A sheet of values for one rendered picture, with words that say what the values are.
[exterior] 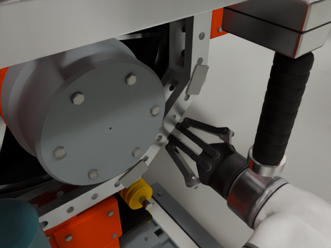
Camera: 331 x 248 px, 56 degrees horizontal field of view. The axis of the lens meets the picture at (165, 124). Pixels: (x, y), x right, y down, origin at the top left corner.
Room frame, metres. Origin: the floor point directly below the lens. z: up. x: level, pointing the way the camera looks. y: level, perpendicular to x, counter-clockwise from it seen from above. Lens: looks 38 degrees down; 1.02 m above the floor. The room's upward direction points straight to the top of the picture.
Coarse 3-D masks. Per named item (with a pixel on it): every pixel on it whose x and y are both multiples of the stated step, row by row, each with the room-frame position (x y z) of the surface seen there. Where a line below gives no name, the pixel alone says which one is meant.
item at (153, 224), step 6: (150, 222) 0.61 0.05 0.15; (156, 222) 0.59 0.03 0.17; (156, 228) 0.57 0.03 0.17; (162, 228) 0.57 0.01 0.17; (156, 234) 0.54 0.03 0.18; (162, 234) 0.54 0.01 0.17; (162, 240) 0.53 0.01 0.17; (168, 240) 0.54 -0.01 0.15; (162, 246) 0.52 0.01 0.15; (168, 246) 0.52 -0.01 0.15; (174, 246) 0.51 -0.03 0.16
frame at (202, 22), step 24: (192, 24) 0.47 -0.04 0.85; (192, 48) 0.47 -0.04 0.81; (168, 72) 0.51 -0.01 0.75; (192, 72) 0.47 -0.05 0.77; (168, 96) 0.49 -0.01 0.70; (192, 96) 0.47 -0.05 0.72; (168, 120) 0.44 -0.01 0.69; (144, 168) 0.40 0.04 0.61; (48, 192) 0.34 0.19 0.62; (72, 192) 0.33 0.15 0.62; (96, 192) 0.34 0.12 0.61; (48, 216) 0.29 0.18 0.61; (72, 216) 0.32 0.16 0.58
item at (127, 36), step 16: (144, 32) 0.54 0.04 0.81; (160, 32) 0.54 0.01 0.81; (144, 48) 0.56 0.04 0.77; (160, 48) 0.54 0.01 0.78; (160, 64) 0.54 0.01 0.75; (0, 128) 0.37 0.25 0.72; (0, 144) 0.37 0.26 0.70; (16, 144) 0.46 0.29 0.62; (0, 160) 0.40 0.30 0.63; (16, 160) 0.41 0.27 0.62; (32, 160) 0.41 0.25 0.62; (0, 176) 0.36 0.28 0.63; (16, 176) 0.37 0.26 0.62; (32, 176) 0.37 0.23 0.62; (48, 176) 0.38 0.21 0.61; (0, 192) 0.33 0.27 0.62
